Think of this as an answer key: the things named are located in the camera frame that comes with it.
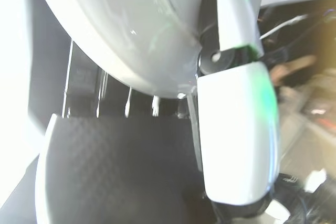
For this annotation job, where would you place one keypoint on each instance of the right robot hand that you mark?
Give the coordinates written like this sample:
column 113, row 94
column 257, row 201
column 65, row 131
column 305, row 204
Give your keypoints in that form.
column 118, row 169

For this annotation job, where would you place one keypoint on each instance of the seated person in black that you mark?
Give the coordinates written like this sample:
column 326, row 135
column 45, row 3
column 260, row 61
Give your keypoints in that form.
column 294, row 66

